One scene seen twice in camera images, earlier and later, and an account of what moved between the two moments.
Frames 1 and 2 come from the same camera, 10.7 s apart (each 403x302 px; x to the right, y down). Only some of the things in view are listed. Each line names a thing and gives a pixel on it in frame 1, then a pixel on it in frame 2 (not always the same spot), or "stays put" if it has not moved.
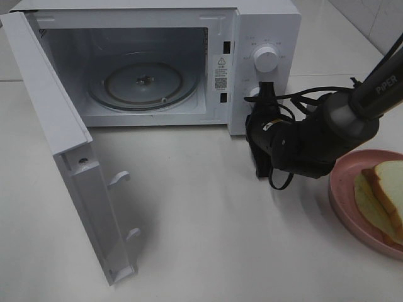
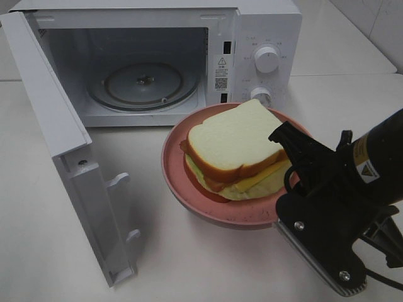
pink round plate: x=344 y=204 to x=255 y=213
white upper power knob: x=266 y=59 stays put
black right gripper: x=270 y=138 to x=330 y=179
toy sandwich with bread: x=378 y=194 to x=230 y=156
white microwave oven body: x=167 y=63 stays put
